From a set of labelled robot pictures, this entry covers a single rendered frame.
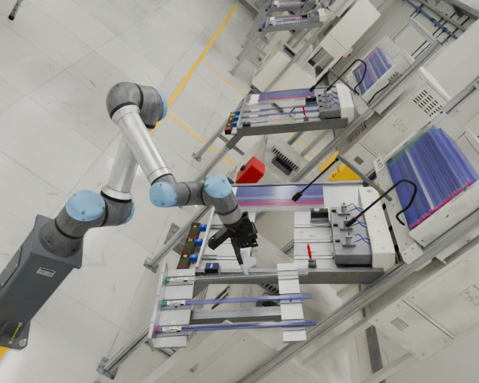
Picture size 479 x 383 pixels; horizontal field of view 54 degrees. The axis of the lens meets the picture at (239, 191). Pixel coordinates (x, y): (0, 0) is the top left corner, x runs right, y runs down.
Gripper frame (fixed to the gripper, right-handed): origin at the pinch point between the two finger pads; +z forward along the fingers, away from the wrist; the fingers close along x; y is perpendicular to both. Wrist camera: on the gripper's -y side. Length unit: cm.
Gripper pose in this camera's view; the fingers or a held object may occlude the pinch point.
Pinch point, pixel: (246, 262)
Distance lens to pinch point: 165.6
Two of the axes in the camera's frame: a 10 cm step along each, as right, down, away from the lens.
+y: 9.4, -2.7, -2.0
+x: 0.1, -5.7, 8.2
